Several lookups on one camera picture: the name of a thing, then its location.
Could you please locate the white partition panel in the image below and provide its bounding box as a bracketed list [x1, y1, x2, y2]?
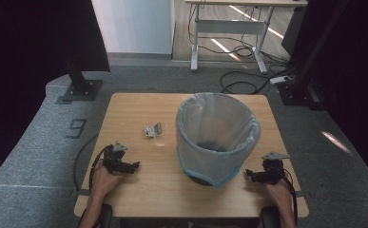
[90, 0, 176, 55]

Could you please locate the black chair armrest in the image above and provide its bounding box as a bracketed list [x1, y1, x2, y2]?
[260, 206, 281, 228]
[98, 203, 114, 228]

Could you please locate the black metal stand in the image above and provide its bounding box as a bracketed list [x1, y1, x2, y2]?
[61, 53, 105, 103]
[276, 0, 351, 111]

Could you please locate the bin with plastic liner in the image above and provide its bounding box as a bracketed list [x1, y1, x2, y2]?
[175, 91, 261, 189]

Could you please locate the tangle of black floor cables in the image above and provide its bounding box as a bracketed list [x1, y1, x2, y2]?
[187, 4, 300, 95]

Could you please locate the person's left hand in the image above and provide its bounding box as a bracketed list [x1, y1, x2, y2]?
[90, 160, 126, 198]

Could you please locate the silver foil wrapper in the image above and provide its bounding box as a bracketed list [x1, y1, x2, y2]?
[144, 122, 163, 139]

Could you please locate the black mesh waste bin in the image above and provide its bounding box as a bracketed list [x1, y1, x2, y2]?
[187, 174, 215, 187]

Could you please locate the black curtain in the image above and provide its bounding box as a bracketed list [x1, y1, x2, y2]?
[0, 0, 111, 191]
[290, 0, 368, 180]

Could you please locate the white metal table frame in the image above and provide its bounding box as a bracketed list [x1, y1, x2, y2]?
[184, 0, 309, 75]

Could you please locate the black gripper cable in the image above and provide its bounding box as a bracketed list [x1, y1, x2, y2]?
[278, 167, 299, 226]
[88, 144, 113, 192]

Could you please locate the white power strip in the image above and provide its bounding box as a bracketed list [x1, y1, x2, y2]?
[269, 75, 292, 86]

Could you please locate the black cable on floor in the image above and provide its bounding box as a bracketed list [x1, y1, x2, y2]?
[72, 134, 100, 192]

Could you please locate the person's right hand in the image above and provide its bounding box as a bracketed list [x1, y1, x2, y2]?
[264, 180, 293, 207]

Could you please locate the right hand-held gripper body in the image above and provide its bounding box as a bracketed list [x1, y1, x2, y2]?
[260, 151, 291, 185]

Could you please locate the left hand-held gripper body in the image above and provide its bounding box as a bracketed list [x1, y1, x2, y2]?
[103, 141, 136, 175]

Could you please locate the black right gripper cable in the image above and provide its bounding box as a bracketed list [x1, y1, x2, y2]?
[278, 167, 299, 226]

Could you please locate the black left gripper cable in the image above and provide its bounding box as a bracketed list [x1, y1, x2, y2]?
[88, 144, 113, 192]

